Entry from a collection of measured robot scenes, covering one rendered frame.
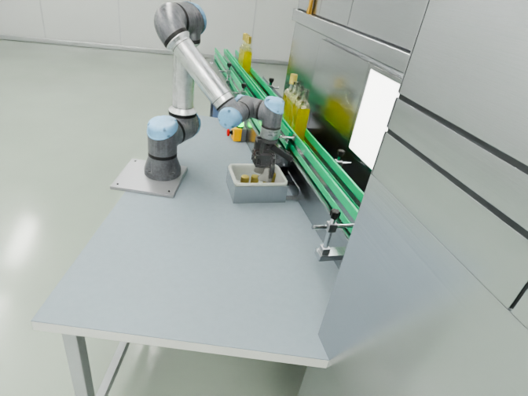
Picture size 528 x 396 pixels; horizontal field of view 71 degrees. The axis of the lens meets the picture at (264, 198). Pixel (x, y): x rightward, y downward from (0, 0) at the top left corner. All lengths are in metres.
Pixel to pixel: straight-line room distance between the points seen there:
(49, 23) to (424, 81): 7.24
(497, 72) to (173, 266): 0.95
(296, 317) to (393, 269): 0.43
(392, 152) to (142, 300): 0.75
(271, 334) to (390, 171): 0.54
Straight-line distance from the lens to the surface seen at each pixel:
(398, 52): 1.36
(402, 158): 0.69
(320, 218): 1.36
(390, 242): 0.72
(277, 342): 1.02
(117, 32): 7.49
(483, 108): 0.57
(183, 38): 1.38
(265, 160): 1.47
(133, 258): 1.22
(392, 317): 0.75
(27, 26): 7.73
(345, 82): 1.62
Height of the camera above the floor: 1.55
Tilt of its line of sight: 31 degrees down
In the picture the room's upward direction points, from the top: 9 degrees clockwise
